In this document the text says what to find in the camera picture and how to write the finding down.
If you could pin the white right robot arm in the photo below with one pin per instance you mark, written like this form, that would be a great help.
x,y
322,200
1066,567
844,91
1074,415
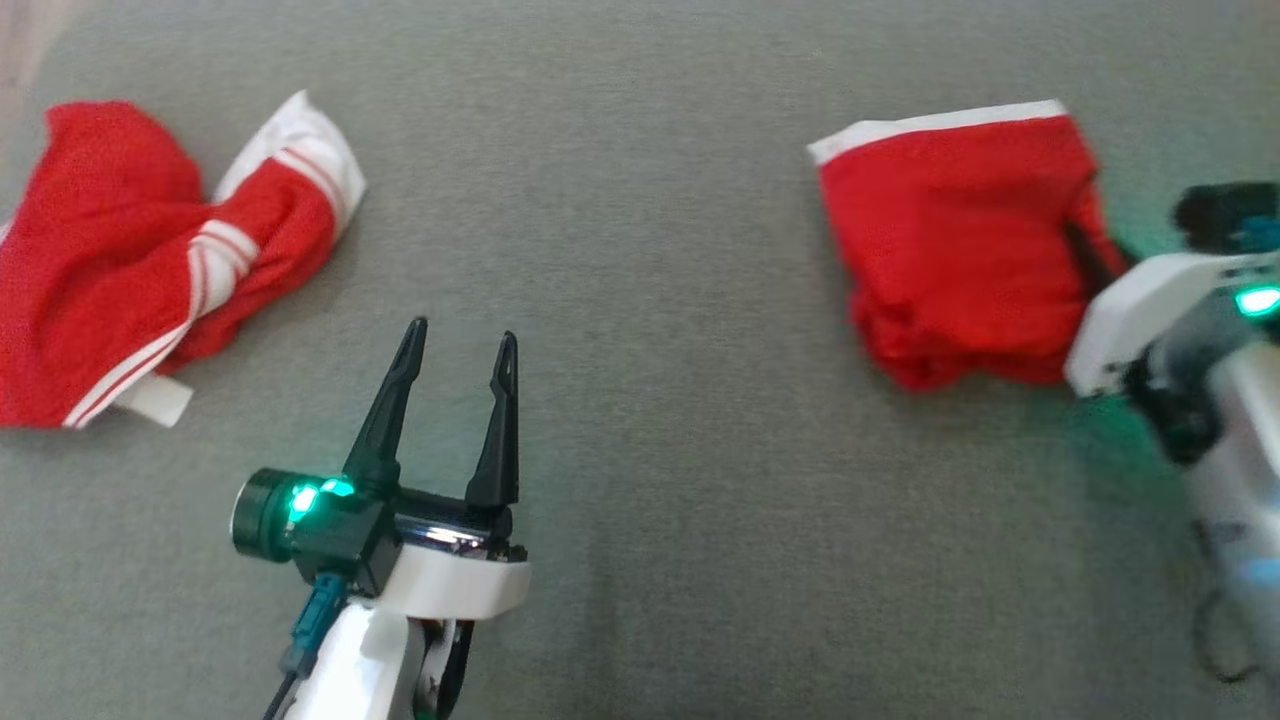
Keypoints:
x,y
1230,450

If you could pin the red garment with white stripes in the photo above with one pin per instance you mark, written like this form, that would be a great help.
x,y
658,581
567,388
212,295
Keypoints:
x,y
110,270

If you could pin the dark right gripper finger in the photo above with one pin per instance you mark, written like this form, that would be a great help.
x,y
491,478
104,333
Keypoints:
x,y
1095,260

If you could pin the dark right wrist camera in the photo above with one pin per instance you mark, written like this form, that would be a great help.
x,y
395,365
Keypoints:
x,y
1225,215

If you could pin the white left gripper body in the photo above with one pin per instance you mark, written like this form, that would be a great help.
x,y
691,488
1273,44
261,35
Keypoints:
x,y
460,580

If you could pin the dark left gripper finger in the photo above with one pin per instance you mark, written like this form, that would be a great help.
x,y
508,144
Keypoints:
x,y
385,430
500,440

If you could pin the large grey sofa seat cushion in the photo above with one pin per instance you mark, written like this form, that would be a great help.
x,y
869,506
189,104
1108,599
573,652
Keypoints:
x,y
650,300

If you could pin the dark left wrist camera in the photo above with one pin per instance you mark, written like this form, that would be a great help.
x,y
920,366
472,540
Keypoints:
x,y
300,520

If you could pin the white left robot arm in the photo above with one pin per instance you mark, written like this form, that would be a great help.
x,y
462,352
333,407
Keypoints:
x,y
370,660

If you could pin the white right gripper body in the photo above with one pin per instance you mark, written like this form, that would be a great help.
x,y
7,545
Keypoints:
x,y
1140,310

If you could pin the red garment with white band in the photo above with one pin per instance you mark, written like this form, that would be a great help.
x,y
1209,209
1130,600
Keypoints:
x,y
960,250

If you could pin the dark wrist camera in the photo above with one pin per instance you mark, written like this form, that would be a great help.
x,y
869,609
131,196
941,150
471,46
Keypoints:
x,y
1225,215
300,520

